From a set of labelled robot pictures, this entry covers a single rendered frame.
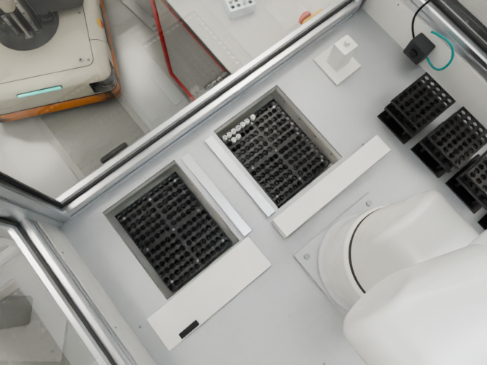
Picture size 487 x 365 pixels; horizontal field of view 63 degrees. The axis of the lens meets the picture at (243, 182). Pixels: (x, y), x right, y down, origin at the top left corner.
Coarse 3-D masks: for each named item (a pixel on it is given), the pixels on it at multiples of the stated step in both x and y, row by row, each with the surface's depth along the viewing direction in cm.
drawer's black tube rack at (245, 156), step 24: (264, 120) 101; (288, 120) 101; (240, 144) 99; (264, 144) 102; (288, 144) 102; (312, 144) 100; (264, 168) 97; (288, 168) 98; (312, 168) 98; (288, 192) 96
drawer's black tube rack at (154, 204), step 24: (168, 192) 95; (144, 216) 96; (168, 216) 96; (192, 216) 94; (144, 240) 92; (168, 240) 95; (192, 240) 95; (216, 240) 96; (168, 264) 90; (192, 264) 91
